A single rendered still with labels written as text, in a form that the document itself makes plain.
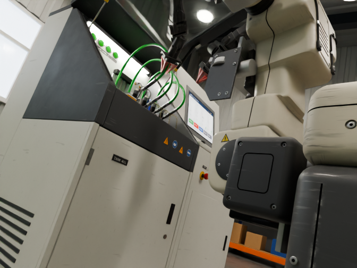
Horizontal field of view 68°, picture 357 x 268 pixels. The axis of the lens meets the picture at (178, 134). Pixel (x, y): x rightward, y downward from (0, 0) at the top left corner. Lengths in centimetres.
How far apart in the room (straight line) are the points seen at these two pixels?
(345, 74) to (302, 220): 844
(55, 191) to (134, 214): 35
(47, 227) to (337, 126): 87
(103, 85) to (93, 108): 10
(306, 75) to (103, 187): 77
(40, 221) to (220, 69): 77
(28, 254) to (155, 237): 55
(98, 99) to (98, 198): 36
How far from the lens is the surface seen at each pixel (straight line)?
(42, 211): 106
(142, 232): 126
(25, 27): 572
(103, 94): 102
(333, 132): 40
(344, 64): 892
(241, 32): 136
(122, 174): 109
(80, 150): 99
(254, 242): 642
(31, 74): 166
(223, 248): 201
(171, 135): 130
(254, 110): 67
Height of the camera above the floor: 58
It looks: 15 degrees up
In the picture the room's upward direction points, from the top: 16 degrees clockwise
